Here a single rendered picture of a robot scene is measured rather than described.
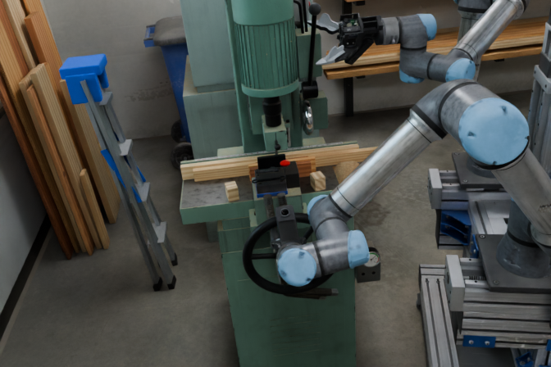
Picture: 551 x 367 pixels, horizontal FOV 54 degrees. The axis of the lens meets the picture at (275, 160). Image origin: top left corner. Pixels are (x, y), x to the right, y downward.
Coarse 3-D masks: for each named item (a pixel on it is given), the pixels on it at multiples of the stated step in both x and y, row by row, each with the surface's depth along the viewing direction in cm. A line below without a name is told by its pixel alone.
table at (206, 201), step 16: (240, 176) 179; (192, 192) 173; (208, 192) 172; (224, 192) 171; (240, 192) 170; (304, 192) 167; (320, 192) 166; (192, 208) 165; (208, 208) 165; (224, 208) 166; (240, 208) 166; (304, 208) 165; (256, 224) 159; (304, 224) 160
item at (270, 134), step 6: (264, 120) 175; (282, 120) 174; (264, 126) 172; (276, 126) 171; (282, 126) 170; (264, 132) 168; (270, 132) 168; (276, 132) 168; (282, 132) 168; (264, 138) 174; (270, 138) 169; (276, 138) 169; (282, 138) 169; (270, 144) 170; (282, 144) 170; (270, 150) 171; (276, 150) 171
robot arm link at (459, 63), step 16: (496, 0) 159; (512, 0) 156; (528, 0) 158; (496, 16) 153; (512, 16) 156; (480, 32) 151; (496, 32) 153; (464, 48) 148; (480, 48) 150; (432, 64) 149; (448, 64) 146; (464, 64) 144; (448, 80) 147
